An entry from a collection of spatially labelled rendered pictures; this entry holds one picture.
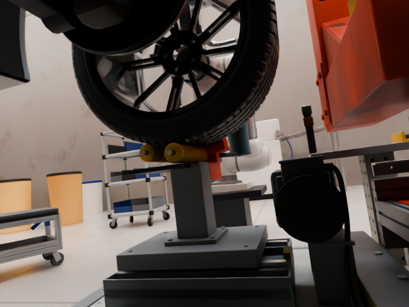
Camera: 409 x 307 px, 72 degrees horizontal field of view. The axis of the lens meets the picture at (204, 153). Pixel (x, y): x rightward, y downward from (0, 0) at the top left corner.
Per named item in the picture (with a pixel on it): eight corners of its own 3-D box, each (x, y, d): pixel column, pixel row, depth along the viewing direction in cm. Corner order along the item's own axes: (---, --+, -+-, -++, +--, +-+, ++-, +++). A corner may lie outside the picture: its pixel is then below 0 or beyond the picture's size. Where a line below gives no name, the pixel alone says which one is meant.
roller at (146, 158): (135, 162, 87) (133, 144, 88) (173, 163, 115) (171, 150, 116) (151, 160, 85) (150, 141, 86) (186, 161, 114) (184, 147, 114)
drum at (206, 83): (174, 83, 108) (170, 49, 109) (193, 97, 128) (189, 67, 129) (209, 75, 104) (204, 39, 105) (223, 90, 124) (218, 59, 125)
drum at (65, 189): (92, 219, 403) (88, 170, 409) (70, 225, 359) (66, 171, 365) (66, 222, 413) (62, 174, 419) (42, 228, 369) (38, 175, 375)
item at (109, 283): (105, 312, 76) (101, 275, 77) (162, 267, 111) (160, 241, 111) (296, 317, 62) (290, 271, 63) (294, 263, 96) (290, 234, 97)
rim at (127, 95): (207, -89, 79) (274, 69, 72) (226, -33, 101) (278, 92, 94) (70, 2, 92) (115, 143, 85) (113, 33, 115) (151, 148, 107)
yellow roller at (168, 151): (160, 164, 77) (158, 143, 77) (195, 164, 105) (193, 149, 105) (180, 161, 75) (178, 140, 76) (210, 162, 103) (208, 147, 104)
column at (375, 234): (382, 265, 106) (363, 155, 109) (375, 257, 115) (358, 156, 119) (413, 264, 103) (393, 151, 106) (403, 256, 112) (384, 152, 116)
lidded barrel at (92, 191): (111, 211, 520) (108, 179, 525) (93, 215, 473) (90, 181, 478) (89, 212, 533) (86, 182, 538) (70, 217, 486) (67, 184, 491)
